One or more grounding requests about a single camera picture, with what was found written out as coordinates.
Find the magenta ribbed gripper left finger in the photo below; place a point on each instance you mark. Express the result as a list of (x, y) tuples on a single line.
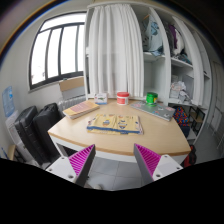
[(76, 167)]

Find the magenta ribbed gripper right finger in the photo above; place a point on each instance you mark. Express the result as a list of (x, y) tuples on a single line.
[(153, 166)]

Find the yellow patterned folded towel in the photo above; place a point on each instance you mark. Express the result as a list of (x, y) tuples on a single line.
[(115, 124)]

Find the grey laptop with stickers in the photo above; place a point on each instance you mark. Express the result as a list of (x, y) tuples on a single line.
[(160, 111)]

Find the striped pink book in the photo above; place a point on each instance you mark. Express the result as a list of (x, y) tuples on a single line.
[(80, 109)]

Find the black suitcase right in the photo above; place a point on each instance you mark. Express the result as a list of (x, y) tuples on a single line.
[(47, 117)]

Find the black suitcase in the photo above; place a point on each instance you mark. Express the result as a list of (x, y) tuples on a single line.
[(47, 117), (25, 128)]

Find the colourful patterned bag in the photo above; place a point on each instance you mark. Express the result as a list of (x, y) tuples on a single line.
[(182, 120)]

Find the green round container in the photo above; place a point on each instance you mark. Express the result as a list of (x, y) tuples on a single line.
[(151, 98)]

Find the white radiator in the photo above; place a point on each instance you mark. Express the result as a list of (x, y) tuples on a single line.
[(65, 104)]

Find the black suitcase left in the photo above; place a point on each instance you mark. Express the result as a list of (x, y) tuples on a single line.
[(25, 128)]

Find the small white tissue box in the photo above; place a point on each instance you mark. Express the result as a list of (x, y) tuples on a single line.
[(100, 98)]

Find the white jar red lid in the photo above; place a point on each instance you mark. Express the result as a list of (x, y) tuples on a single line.
[(122, 98)]

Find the folded white clothes on shelf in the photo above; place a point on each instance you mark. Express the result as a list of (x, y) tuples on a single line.
[(178, 91)]

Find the cardboard box on radiator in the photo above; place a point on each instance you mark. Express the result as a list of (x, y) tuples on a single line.
[(72, 87)]

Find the blue water dispenser bottle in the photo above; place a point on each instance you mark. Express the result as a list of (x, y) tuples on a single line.
[(8, 103)]

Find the white shelving unit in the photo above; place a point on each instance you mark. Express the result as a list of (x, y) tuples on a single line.
[(161, 71)]

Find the black framed window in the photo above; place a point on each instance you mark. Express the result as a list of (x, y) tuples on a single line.
[(57, 50)]

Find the hanging grey patterned garment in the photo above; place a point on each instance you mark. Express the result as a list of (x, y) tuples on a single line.
[(151, 36)]

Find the hanging purple white clothes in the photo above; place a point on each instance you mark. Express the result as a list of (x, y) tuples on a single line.
[(176, 43)]

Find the white curtain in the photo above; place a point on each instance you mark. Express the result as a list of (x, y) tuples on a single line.
[(115, 51)]

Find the wooden table with white frame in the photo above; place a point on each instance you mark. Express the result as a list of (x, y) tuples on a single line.
[(160, 136)]

